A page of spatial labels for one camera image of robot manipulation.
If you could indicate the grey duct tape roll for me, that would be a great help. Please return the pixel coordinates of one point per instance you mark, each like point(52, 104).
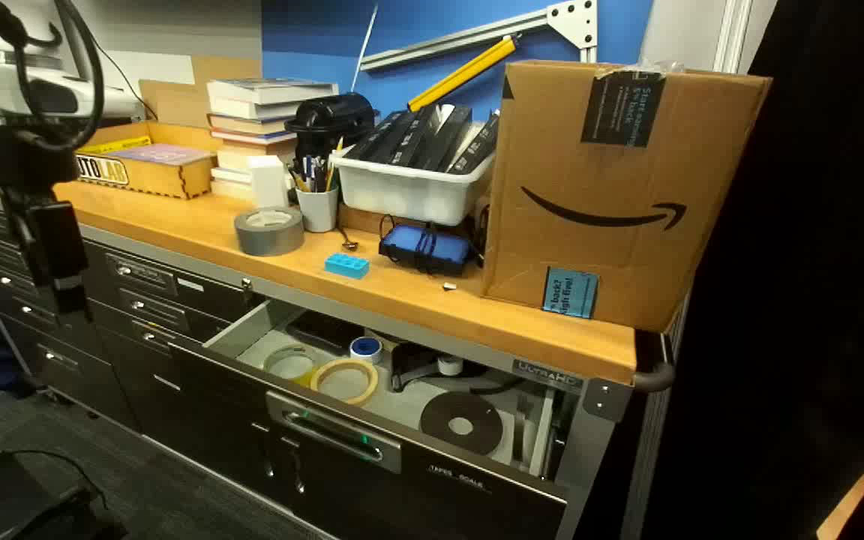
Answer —
point(253, 238)

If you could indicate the white pen cup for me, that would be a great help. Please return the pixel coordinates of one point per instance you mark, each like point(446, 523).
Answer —
point(319, 210)

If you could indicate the black floor equipment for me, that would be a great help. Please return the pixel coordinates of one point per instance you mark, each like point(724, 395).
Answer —
point(12, 499)

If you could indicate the black drawer cabinet workbench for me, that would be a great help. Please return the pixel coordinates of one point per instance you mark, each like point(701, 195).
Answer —
point(182, 399)

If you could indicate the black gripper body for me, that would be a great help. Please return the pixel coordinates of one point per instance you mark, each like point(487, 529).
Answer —
point(52, 242)

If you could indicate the small white roll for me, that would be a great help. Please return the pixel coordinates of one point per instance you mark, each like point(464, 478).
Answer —
point(450, 367)

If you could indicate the small blue block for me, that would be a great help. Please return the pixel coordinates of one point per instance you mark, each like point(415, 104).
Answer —
point(345, 265)

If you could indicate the stack of thin books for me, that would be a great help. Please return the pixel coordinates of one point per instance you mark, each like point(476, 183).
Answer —
point(248, 151)

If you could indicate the bundle of pens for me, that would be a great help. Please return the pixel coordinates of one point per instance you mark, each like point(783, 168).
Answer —
point(313, 173)

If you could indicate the large white book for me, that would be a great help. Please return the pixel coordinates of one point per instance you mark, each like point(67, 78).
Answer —
point(263, 97)

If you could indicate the black Franka robot arm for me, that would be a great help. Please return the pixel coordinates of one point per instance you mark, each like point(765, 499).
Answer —
point(8, 151)

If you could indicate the white and blue tape roll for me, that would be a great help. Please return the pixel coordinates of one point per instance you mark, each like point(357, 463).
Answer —
point(364, 349)

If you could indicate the small white box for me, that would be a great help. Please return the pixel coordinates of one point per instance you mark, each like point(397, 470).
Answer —
point(267, 181)

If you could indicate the blue sticker label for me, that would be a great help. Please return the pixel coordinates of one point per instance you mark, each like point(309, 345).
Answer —
point(572, 293)

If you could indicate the black shipping label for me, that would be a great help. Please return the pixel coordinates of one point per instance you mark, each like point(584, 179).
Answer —
point(622, 109)

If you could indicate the clear tape roll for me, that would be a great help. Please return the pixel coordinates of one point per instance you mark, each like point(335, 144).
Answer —
point(274, 365)

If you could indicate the black disc with white centre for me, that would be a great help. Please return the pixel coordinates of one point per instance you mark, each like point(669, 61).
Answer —
point(437, 425)

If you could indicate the large Amazon cardboard box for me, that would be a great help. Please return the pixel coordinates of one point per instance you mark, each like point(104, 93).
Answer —
point(612, 251)

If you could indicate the perforated metal rail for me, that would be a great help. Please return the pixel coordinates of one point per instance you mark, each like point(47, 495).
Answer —
point(471, 35)

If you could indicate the black flat devices stack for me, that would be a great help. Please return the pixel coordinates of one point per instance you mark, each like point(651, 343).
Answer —
point(420, 136)

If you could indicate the brown cardboard sheet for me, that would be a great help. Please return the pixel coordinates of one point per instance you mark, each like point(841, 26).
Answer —
point(177, 99)

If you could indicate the open grey metal drawer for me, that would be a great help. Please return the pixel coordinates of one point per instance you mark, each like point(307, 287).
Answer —
point(404, 409)

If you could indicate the yellow tape roll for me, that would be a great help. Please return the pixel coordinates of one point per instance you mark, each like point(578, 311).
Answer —
point(319, 385)

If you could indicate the yellow bar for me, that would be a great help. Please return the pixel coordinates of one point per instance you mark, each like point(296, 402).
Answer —
point(464, 73)

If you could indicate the flat yellow cardboard box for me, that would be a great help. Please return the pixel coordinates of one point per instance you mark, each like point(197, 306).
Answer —
point(149, 173)

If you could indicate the white plastic bin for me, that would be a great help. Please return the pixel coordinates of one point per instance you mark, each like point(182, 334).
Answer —
point(404, 194)

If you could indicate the black curtain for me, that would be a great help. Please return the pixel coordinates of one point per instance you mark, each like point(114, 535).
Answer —
point(801, 272)

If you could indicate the blue and black device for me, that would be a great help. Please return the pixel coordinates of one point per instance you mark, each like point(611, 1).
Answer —
point(430, 248)

